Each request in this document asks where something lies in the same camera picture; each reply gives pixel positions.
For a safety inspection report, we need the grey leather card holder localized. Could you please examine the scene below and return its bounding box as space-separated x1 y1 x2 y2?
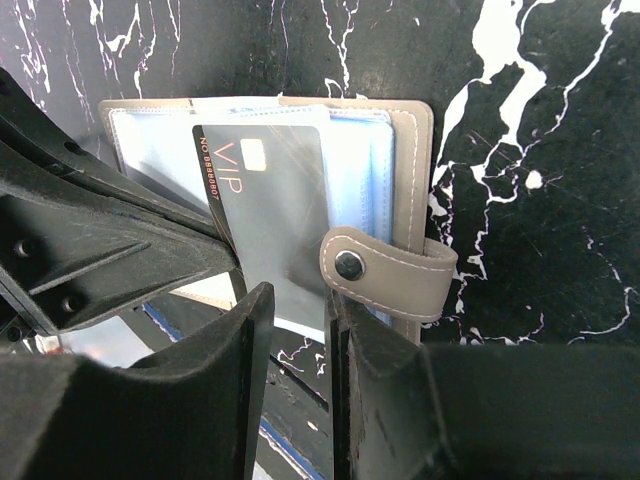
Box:
99 96 458 342

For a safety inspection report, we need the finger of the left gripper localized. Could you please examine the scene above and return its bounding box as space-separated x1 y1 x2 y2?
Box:
1 73 237 335

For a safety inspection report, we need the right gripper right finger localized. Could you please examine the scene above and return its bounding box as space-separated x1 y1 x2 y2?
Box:
325 291 639 479

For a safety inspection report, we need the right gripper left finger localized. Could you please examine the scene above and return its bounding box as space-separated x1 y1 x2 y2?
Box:
1 282 275 479

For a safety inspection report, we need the dark grey credit card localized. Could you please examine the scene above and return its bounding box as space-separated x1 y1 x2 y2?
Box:
192 123 329 337

